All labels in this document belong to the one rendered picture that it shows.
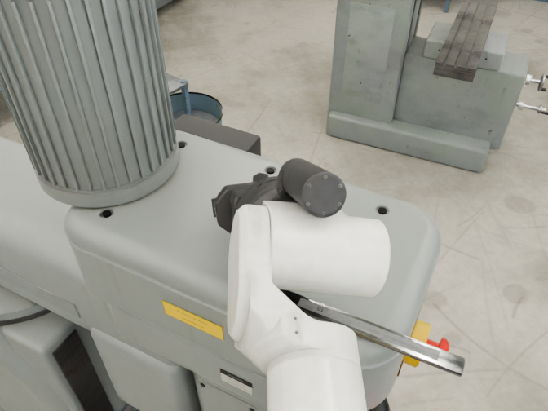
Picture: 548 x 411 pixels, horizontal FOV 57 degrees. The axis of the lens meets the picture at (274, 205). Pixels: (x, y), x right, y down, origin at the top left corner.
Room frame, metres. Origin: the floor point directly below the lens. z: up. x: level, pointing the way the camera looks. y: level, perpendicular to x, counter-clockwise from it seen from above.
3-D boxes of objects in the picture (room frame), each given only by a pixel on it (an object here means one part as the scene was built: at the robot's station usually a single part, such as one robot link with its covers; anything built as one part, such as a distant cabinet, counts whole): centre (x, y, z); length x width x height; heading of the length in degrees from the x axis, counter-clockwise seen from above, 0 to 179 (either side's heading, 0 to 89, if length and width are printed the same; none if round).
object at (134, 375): (0.56, 0.19, 1.47); 0.24 x 0.19 x 0.26; 153
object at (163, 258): (0.48, 0.03, 1.81); 0.47 x 0.26 x 0.16; 63
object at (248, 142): (0.91, 0.13, 1.62); 0.20 x 0.09 x 0.21; 63
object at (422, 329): (0.37, -0.19, 1.76); 0.06 x 0.02 x 0.06; 153
